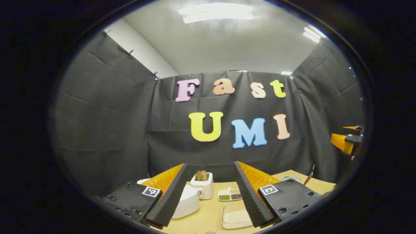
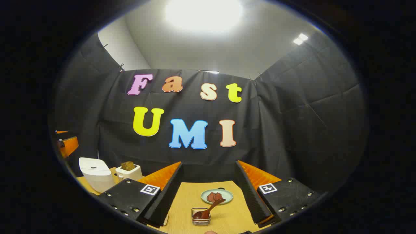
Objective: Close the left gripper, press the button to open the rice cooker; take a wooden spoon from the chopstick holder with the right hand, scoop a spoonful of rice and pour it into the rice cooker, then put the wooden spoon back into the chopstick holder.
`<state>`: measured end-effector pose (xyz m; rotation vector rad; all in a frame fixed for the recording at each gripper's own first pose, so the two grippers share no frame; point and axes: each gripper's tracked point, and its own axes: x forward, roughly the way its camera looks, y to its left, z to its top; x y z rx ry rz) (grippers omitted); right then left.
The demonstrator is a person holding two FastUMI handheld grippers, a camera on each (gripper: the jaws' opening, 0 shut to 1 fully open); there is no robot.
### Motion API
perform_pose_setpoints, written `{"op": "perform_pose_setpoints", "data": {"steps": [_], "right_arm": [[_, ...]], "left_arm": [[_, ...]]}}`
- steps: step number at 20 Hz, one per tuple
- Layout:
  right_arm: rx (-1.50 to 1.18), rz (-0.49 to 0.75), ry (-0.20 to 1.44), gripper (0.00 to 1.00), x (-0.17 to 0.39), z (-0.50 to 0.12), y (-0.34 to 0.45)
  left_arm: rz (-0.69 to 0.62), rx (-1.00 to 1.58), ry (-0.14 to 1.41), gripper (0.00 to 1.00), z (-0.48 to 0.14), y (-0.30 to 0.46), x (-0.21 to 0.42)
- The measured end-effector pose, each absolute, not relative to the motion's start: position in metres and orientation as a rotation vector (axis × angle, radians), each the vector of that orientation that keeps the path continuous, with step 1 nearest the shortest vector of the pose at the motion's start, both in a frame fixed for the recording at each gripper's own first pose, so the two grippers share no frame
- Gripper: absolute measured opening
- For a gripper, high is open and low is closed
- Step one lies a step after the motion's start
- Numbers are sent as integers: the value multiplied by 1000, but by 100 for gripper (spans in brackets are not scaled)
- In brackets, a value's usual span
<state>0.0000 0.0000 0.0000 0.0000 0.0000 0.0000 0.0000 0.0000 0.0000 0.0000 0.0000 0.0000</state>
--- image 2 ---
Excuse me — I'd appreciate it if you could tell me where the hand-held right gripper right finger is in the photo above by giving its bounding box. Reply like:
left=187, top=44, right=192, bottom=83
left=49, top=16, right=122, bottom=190
left=235, top=160, right=320, bottom=228

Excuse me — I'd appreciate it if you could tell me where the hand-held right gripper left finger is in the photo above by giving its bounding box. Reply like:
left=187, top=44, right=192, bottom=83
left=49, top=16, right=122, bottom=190
left=97, top=162, right=183, bottom=228

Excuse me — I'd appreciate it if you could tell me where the white rice cooker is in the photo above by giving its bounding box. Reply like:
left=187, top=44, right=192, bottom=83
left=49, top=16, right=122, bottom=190
left=79, top=157, right=116, bottom=193

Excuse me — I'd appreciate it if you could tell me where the brown wooden spoon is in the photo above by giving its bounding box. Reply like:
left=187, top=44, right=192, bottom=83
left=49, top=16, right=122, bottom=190
left=193, top=199, right=226, bottom=219

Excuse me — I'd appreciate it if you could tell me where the pale green plate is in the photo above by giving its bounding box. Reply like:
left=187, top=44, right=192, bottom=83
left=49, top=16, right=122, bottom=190
left=201, top=189, right=234, bottom=205

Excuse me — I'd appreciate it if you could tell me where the white toaster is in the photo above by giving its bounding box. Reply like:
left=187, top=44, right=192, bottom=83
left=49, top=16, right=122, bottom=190
left=115, top=164, right=143, bottom=182

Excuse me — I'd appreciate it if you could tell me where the black backdrop cloth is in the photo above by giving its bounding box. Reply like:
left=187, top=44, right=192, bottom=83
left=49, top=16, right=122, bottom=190
left=49, top=31, right=369, bottom=195

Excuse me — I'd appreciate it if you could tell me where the small ceiling light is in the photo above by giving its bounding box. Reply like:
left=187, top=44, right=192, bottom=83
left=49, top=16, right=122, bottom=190
left=292, top=32, right=309, bottom=46

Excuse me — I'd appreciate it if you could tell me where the large ceiling light panel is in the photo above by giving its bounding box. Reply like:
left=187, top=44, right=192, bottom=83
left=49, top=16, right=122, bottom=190
left=166, top=0, right=244, bottom=33

